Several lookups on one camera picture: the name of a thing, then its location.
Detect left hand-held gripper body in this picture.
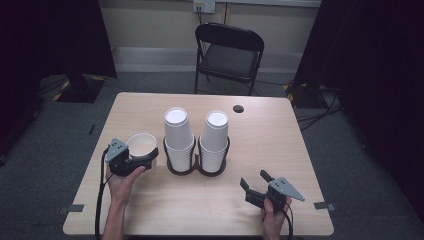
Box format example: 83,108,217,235
104,137,148,177

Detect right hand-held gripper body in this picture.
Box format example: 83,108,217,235
244,176,306,212

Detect single white paper cup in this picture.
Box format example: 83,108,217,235
126,132,158,171

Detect black double cup holder rack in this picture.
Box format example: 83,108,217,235
162,134,231,178

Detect person's right hand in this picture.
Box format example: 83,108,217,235
260,196,294,234

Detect person's left hand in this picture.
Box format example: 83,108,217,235
105,165,148,208

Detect stack of white paper cups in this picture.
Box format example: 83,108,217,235
163,106,196,174
199,110,231,174

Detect grey tape strip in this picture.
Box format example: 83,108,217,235
57,203,85,215
313,201,337,212

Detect black stand base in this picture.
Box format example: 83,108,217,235
284,81,330,110
52,73,107,104

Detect black folding chair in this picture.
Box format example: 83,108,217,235
194,22,266,97

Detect dark curtain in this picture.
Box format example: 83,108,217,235
0,0,118,158
293,0,424,214

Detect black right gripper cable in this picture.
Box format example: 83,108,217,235
282,202,296,240

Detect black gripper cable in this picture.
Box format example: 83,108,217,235
282,202,296,240
94,147,112,240

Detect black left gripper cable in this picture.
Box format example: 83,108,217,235
94,147,112,240

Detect black floor cables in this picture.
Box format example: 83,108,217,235
295,84,345,132

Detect white wall outlet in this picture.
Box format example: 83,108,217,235
192,0,217,15

